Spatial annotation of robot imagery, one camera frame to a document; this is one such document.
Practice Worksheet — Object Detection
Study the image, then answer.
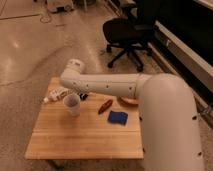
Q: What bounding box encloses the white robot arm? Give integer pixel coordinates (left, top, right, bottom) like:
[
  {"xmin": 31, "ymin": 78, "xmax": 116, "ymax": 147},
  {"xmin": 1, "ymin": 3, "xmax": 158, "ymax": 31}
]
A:
[{"xmin": 60, "ymin": 59, "xmax": 205, "ymax": 171}]

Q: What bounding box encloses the red-brown small tool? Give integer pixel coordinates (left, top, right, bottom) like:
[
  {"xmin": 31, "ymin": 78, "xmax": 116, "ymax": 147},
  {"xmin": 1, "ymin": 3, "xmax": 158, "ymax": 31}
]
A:
[{"xmin": 98, "ymin": 99, "xmax": 113, "ymax": 114}]

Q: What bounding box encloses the orange bowl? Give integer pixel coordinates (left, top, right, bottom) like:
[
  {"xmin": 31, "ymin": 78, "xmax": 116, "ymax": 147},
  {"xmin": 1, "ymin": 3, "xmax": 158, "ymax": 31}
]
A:
[{"xmin": 119, "ymin": 97, "xmax": 138, "ymax": 106}]

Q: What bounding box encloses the black rectangular box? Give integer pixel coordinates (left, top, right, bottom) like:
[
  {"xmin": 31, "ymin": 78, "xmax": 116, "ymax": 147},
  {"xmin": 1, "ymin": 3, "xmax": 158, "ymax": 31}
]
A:
[{"xmin": 79, "ymin": 93, "xmax": 89, "ymax": 101}]

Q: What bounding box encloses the blue sponge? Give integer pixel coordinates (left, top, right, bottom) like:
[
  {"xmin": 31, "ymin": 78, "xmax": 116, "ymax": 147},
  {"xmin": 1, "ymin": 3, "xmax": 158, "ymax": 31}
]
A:
[{"xmin": 108, "ymin": 111, "xmax": 128, "ymax": 125}]

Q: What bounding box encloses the wooden folding table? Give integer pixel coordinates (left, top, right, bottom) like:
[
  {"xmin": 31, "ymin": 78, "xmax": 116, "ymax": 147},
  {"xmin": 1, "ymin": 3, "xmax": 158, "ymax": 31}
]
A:
[{"xmin": 24, "ymin": 76, "xmax": 145, "ymax": 169}]

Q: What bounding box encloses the white plastic bottle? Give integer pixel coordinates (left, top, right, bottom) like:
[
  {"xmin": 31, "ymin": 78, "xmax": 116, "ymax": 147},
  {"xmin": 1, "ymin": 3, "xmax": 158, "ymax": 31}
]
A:
[{"xmin": 43, "ymin": 87, "xmax": 71, "ymax": 103}]

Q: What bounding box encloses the black office chair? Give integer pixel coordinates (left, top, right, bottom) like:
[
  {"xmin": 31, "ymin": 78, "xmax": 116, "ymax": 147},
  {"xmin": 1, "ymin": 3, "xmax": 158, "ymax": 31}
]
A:
[{"xmin": 103, "ymin": 0, "xmax": 164, "ymax": 72}]

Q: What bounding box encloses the white device on floor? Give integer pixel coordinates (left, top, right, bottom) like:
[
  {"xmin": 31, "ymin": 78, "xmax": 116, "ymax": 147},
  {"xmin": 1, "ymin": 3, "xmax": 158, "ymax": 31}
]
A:
[{"xmin": 46, "ymin": 0, "xmax": 74, "ymax": 13}]

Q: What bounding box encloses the floor cable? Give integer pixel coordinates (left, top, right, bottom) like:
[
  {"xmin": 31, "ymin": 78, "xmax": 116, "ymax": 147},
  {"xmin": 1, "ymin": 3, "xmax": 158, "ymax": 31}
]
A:
[{"xmin": 39, "ymin": 0, "xmax": 54, "ymax": 24}]

